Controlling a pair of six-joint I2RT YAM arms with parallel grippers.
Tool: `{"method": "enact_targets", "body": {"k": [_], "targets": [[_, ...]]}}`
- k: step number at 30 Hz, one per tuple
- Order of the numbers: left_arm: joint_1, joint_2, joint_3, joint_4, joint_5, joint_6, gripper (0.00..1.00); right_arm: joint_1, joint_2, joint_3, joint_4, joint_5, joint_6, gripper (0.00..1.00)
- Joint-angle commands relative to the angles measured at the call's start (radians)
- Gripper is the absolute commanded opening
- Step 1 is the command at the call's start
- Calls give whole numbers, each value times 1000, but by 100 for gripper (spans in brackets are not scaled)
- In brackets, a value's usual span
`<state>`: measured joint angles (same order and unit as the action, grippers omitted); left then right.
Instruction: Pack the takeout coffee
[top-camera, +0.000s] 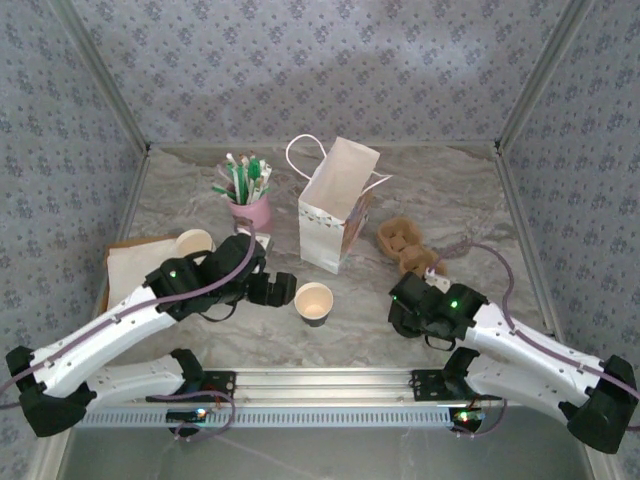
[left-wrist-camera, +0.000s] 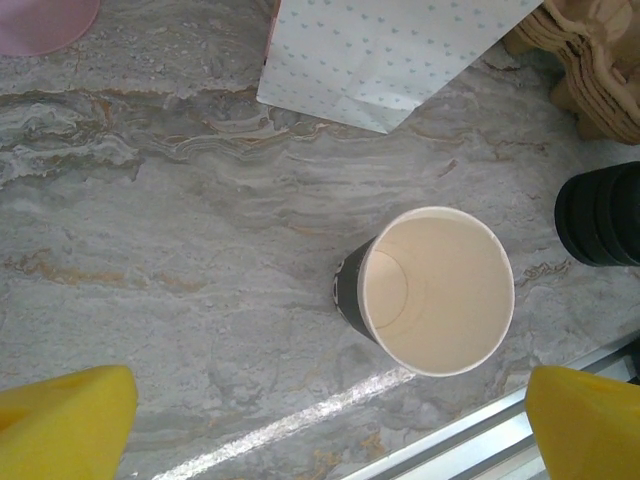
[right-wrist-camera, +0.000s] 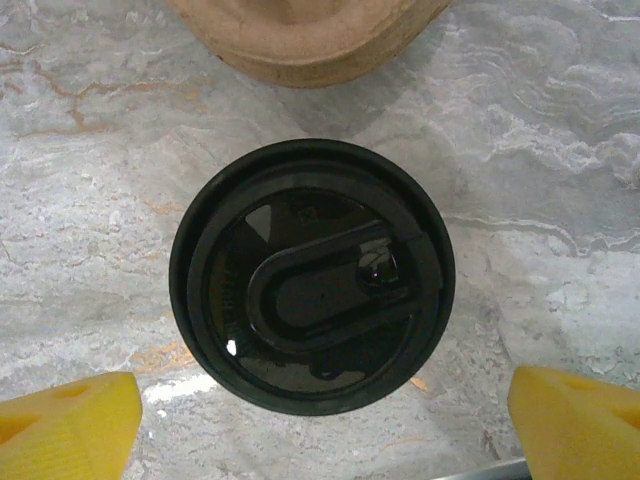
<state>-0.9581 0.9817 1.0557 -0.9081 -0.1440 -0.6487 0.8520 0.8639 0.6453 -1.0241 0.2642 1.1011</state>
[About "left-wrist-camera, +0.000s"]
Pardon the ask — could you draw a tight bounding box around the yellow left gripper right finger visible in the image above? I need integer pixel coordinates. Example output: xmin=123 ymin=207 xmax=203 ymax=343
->
xmin=527 ymin=364 xmax=640 ymax=480

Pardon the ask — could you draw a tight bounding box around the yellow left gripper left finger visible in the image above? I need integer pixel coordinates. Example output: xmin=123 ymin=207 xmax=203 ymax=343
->
xmin=0 ymin=364 xmax=140 ymax=480

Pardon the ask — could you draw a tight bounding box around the white paper gift bag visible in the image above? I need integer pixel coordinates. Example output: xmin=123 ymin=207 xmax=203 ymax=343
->
xmin=256 ymin=0 xmax=544 ymax=134

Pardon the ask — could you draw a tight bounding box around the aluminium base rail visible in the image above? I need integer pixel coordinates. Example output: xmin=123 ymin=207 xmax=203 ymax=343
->
xmin=339 ymin=332 xmax=640 ymax=480

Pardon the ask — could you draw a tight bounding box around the pink cylindrical holder cup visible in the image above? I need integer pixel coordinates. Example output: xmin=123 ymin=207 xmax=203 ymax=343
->
xmin=0 ymin=0 xmax=101 ymax=57

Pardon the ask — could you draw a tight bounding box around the stack of black lids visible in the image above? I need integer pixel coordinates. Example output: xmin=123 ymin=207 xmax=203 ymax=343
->
xmin=554 ymin=160 xmax=640 ymax=269

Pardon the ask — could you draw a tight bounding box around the brown pulp carrier stack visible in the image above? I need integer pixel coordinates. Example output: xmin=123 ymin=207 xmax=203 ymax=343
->
xmin=502 ymin=0 xmax=640 ymax=147

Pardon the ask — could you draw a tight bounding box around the black paper coffee cup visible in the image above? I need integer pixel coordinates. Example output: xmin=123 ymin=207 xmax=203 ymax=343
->
xmin=330 ymin=205 xmax=516 ymax=377

